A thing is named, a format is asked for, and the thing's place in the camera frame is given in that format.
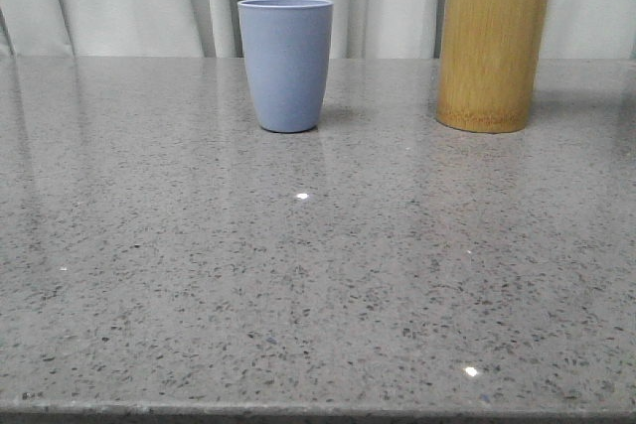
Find blue plastic cup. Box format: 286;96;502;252
238;0;334;133

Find bamboo wooden cup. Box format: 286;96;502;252
436;0;548;133

